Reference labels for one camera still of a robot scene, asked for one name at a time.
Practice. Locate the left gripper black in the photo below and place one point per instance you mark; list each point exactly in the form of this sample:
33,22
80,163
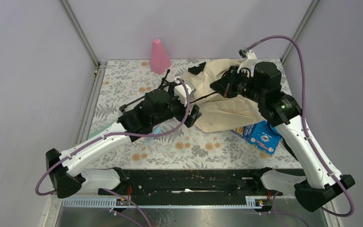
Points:
194,114

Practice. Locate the pink cone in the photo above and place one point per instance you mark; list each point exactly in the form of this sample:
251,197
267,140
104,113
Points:
159,61

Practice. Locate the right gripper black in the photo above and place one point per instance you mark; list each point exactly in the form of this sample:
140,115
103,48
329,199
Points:
225,85

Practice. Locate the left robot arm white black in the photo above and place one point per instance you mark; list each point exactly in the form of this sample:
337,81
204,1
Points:
68,170

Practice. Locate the mint green tube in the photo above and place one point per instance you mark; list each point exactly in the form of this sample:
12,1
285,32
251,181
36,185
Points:
99,131

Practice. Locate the cream canvas backpack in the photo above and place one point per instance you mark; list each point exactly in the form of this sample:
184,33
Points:
219,113

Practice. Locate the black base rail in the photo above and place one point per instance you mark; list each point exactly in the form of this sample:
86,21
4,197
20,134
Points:
201,187

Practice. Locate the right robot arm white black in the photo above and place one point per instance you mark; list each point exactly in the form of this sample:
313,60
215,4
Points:
322,181

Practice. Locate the blue Treehouse book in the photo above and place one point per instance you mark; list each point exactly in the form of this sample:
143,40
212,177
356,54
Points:
245,132

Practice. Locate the blue highlighter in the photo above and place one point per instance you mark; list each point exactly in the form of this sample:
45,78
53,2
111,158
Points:
157,130

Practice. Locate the blue round-logo book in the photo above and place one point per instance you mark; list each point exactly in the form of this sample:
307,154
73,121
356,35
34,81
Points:
264,137

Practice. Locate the black folding tripod stand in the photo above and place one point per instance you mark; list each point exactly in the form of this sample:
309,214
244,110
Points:
164,83

